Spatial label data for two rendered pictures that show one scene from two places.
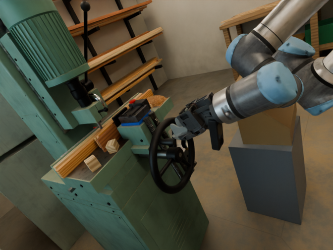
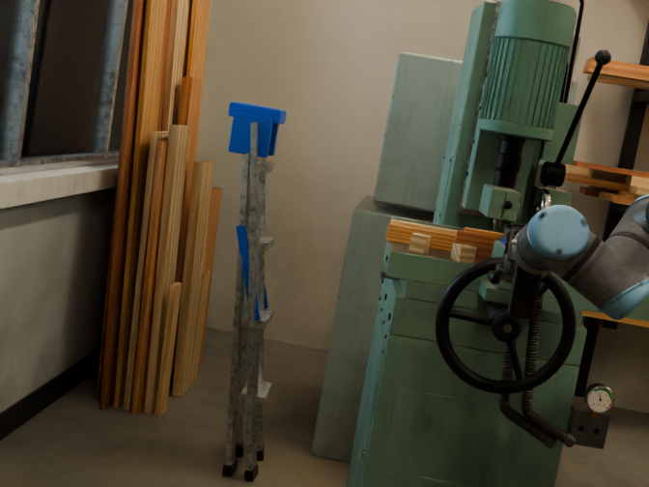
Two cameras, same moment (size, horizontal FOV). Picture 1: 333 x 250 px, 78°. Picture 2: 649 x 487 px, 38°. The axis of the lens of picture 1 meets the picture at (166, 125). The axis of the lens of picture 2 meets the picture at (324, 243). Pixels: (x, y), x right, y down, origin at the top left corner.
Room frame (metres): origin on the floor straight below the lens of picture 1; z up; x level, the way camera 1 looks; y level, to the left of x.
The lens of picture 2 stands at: (-0.88, -1.16, 1.19)
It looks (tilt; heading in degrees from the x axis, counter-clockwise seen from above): 8 degrees down; 49
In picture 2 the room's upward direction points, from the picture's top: 10 degrees clockwise
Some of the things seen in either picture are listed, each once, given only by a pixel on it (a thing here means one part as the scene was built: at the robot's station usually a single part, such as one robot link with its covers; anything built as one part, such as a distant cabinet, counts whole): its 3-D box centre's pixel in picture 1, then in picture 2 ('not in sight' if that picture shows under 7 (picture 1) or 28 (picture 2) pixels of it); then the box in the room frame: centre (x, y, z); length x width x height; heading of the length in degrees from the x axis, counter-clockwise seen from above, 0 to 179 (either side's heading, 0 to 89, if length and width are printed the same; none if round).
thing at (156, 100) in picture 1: (152, 99); not in sight; (1.05, 0.01, 0.92); 0.14 x 0.09 x 0.04; 49
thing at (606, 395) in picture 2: (186, 144); (597, 401); (0.94, -0.06, 0.65); 0.06 x 0.04 x 0.08; 139
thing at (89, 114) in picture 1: (90, 114); (499, 205); (0.89, 0.29, 1.03); 0.14 x 0.07 x 0.09; 49
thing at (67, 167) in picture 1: (115, 124); (523, 255); (0.94, 0.22, 0.92); 0.67 x 0.02 x 0.04; 139
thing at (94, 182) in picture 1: (132, 135); (516, 281); (0.85, 0.16, 0.87); 0.61 x 0.30 x 0.06; 139
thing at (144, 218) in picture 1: (138, 208); (442, 453); (0.96, 0.37, 0.36); 0.58 x 0.45 x 0.71; 49
